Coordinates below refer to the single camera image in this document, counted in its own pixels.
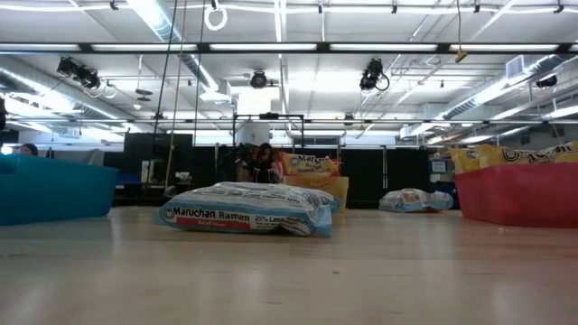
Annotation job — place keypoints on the overhead LED light bar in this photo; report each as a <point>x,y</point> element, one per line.
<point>262,47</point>

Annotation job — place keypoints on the silver ceiling air duct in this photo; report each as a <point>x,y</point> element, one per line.
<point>198,72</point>

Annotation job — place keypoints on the yellow plastic bin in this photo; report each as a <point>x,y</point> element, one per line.
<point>325,185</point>

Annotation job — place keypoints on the red Maruchan ramen packet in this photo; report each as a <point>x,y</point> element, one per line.
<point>309,164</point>

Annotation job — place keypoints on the red plastic bin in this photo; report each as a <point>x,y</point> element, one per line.
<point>519,194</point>

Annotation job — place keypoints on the round black ceiling device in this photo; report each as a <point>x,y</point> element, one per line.
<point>258,80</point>

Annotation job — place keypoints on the black panel screen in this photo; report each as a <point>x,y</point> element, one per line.
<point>158,144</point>

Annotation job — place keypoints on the blue plastic bin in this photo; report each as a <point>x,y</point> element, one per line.
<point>54,189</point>

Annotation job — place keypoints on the blue Maruchan ramen packet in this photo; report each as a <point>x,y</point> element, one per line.
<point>415,201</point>
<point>248,203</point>

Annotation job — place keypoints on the black ceiling spotlights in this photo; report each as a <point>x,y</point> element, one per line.
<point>86,77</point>

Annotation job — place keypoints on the black room divider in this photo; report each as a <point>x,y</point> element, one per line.
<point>361,171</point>

